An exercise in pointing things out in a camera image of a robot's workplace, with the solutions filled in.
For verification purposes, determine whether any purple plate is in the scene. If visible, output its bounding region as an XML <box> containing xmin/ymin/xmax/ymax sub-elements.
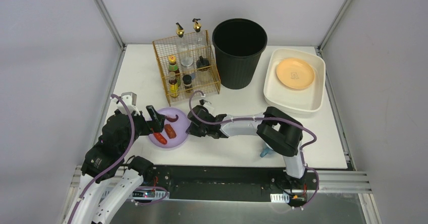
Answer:
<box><xmin>148</xmin><ymin>107</ymin><xmax>190</xmax><ymax>149</ymax></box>

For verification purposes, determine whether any small yellow label bottle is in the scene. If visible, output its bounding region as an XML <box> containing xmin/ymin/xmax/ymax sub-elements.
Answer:
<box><xmin>168</xmin><ymin>72</ymin><xmax>179</xmax><ymax>98</ymax></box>

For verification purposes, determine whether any small black spice jar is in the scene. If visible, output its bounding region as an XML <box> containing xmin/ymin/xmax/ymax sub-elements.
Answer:
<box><xmin>182</xmin><ymin>75</ymin><xmax>193</xmax><ymax>94</ymax></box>

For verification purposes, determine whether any black lid spice jar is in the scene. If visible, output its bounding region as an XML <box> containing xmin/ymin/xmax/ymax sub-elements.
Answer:
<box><xmin>196</xmin><ymin>56</ymin><xmax>212</xmax><ymax>84</ymax></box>

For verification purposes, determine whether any gold wire basket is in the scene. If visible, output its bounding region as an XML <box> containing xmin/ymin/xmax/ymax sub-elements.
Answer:
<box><xmin>152</xmin><ymin>30</ymin><xmax>221</xmax><ymax>105</ymax></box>

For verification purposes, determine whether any blue mug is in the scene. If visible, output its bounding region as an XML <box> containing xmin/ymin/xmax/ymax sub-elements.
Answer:
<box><xmin>259</xmin><ymin>146</ymin><xmax>273</xmax><ymax>158</ymax></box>

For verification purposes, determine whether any clear oil dispenser bottle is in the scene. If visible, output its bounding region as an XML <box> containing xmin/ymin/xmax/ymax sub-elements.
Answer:
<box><xmin>176</xmin><ymin>22</ymin><xmax>189</xmax><ymax>60</ymax></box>

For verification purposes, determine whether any orange plate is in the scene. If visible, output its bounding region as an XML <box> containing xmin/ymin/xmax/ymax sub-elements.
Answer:
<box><xmin>276</xmin><ymin>58</ymin><xmax>315</xmax><ymax>90</ymax></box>

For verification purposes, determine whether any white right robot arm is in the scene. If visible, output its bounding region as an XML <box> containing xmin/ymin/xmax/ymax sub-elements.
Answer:
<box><xmin>187</xmin><ymin>105</ymin><xmax>306</xmax><ymax>180</ymax></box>

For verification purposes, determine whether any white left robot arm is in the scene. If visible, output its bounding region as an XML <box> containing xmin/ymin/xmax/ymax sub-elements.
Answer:
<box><xmin>64</xmin><ymin>105</ymin><xmax>166</xmax><ymax>223</ymax></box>

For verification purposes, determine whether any dark octopus tentacle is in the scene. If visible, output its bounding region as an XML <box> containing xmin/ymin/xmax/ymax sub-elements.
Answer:
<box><xmin>165</xmin><ymin>115</ymin><xmax>179</xmax><ymax>123</ymax></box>

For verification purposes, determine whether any red sausage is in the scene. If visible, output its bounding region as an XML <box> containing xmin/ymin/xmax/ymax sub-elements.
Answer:
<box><xmin>153</xmin><ymin>133</ymin><xmax>168</xmax><ymax>145</ymax></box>

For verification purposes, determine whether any brown sausage piece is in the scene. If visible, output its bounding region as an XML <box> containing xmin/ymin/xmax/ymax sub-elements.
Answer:
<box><xmin>164</xmin><ymin>124</ymin><xmax>177</xmax><ymax>139</ymax></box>

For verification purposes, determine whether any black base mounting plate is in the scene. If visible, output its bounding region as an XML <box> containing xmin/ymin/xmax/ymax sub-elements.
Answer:
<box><xmin>133</xmin><ymin>165</ymin><xmax>319</xmax><ymax>206</ymax></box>

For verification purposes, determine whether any black ribbed trash bin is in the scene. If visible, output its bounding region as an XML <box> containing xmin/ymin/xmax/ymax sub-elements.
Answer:
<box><xmin>212</xmin><ymin>18</ymin><xmax>268</xmax><ymax>90</ymax></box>

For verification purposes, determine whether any white square tub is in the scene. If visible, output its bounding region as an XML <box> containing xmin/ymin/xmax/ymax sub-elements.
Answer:
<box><xmin>263</xmin><ymin>48</ymin><xmax>326</xmax><ymax>114</ymax></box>

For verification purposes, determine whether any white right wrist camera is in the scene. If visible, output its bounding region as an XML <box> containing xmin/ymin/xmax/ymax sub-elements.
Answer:
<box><xmin>199</xmin><ymin>99</ymin><xmax>214</xmax><ymax>111</ymax></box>

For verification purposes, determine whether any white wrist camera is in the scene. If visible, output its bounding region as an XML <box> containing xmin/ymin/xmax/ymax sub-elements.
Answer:
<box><xmin>113</xmin><ymin>92</ymin><xmax>139</xmax><ymax>116</ymax></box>
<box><xmin>199</xmin><ymin>99</ymin><xmax>214</xmax><ymax>111</ymax></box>

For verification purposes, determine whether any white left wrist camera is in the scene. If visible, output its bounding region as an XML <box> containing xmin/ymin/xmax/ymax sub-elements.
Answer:
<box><xmin>113</xmin><ymin>92</ymin><xmax>139</xmax><ymax>116</ymax></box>

